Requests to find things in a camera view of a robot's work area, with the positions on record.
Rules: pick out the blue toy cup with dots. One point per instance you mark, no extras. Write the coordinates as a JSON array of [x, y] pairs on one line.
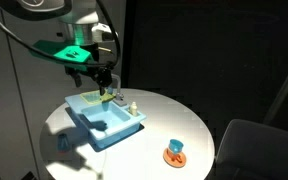
[[176, 146]]

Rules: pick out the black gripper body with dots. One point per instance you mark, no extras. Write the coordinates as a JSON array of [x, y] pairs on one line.
[[94, 68]]

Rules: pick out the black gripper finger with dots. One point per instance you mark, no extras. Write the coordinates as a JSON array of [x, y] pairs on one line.
[[77, 80], [103, 81]]

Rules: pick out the blue toy sink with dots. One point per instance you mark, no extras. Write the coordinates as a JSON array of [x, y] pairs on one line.
[[110, 123]]

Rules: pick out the grey diagonal pole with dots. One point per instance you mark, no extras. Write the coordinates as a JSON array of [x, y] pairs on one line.
[[284, 86]]

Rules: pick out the orange toy saucer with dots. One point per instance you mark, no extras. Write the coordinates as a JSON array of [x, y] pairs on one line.
[[174, 160]]

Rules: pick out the small blue cup orange base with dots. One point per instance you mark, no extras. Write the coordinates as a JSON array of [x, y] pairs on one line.
[[62, 143]]

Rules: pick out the cream detergent bottle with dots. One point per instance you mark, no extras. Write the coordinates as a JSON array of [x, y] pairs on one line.
[[133, 109]]

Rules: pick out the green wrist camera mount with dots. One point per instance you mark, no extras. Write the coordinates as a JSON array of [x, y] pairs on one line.
[[64, 53]]

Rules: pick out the yellow-green dish rack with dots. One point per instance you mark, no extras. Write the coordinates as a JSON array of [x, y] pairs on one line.
[[92, 98]]

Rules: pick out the grey toy faucet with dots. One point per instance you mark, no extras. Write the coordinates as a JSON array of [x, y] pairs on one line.
[[118, 96]]

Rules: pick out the grey chair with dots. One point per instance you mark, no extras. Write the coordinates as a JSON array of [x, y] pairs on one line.
[[260, 150]]

